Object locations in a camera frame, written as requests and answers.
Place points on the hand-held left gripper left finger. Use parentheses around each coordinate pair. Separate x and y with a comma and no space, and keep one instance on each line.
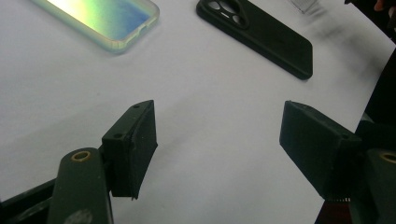
(130,155)

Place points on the black phone case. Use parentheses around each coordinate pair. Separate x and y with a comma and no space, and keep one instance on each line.
(264,37)

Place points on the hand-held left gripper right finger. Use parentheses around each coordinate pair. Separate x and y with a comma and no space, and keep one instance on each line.
(317,149)

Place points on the white board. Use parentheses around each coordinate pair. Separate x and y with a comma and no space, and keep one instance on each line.
(218,140)

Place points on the iridescent phone case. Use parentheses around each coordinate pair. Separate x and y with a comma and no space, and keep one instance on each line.
(106,18)

